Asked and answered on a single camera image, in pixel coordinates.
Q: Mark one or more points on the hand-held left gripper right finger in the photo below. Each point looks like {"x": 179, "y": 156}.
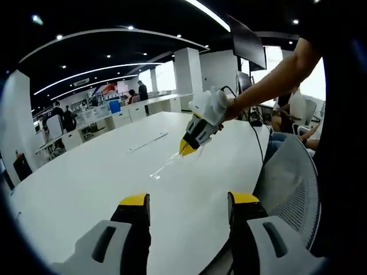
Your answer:
{"x": 252, "y": 243}

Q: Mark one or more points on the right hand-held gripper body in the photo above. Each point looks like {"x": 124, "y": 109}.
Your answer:
{"x": 212, "y": 107}

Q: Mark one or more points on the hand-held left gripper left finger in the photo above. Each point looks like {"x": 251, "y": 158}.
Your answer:
{"x": 126, "y": 243}

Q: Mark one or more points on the transparent food packaging bag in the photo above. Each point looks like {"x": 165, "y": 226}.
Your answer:
{"x": 166, "y": 167}

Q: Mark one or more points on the person's right hand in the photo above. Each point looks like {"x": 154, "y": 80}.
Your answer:
{"x": 232, "y": 110}

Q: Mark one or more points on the small black monitor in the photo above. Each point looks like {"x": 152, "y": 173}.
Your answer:
{"x": 243, "y": 80}

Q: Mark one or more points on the white square pillar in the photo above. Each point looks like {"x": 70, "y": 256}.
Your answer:
{"x": 186, "y": 71}
{"x": 17, "y": 114}

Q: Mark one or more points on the long white counter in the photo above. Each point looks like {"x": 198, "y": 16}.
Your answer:
{"x": 137, "y": 111}

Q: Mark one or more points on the large black monitor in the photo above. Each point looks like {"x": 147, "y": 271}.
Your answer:
{"x": 246, "y": 43}

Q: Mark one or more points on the grey mesh office chair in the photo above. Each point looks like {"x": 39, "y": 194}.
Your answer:
{"x": 292, "y": 177}

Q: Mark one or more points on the blue box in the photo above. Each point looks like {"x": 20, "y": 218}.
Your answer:
{"x": 114, "y": 107}

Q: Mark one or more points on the black box with orange top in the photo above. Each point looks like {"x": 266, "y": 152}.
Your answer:
{"x": 22, "y": 169}

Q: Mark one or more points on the person's dark clothing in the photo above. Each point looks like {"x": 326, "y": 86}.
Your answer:
{"x": 338, "y": 143}

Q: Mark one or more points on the white board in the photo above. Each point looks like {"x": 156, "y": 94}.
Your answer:
{"x": 54, "y": 127}

